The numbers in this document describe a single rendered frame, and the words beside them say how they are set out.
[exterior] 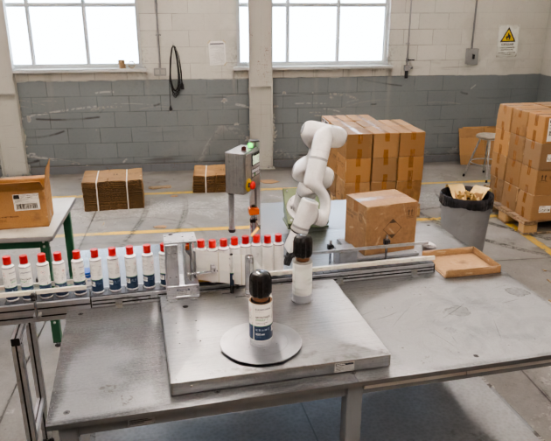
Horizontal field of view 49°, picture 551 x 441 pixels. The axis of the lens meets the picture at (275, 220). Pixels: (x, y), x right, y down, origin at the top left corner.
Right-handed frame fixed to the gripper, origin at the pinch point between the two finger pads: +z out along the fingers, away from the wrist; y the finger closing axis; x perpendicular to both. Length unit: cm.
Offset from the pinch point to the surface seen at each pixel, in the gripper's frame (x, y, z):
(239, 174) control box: -36.0, -0.4, -33.4
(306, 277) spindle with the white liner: -2.0, 32.2, -5.5
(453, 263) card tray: 87, -1, -20
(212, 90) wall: 32, -540, -22
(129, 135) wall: -53, -551, 68
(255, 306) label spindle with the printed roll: -30, 64, -1
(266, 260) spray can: -11.3, 3.1, 1.1
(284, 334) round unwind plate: -13, 58, 10
